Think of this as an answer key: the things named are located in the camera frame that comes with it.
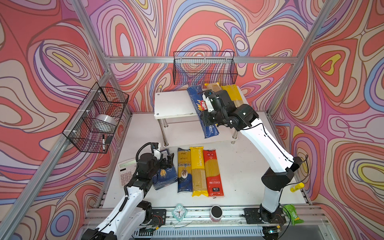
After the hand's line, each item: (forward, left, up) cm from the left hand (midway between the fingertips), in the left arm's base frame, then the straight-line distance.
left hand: (167, 154), depth 83 cm
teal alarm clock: (-27, -8, -10) cm, 30 cm away
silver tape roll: (+8, +29, +19) cm, 36 cm away
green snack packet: (-30, -64, -11) cm, 72 cm away
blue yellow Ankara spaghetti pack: (-10, -10, -10) cm, 17 cm away
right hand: (+7, -20, +21) cm, 30 cm away
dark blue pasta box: (-11, 0, -6) cm, 12 cm away
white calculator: (-5, +25, -10) cm, 27 cm away
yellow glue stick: (-16, -69, -7) cm, 72 cm away
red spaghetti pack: (-8, -26, -11) cm, 29 cm away
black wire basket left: (+4, +35, +18) cm, 39 cm away
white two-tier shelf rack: (+27, -5, -5) cm, 27 cm away
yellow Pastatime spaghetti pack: (-13, -18, -10) cm, 24 cm away
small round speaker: (-28, -26, -8) cm, 39 cm away
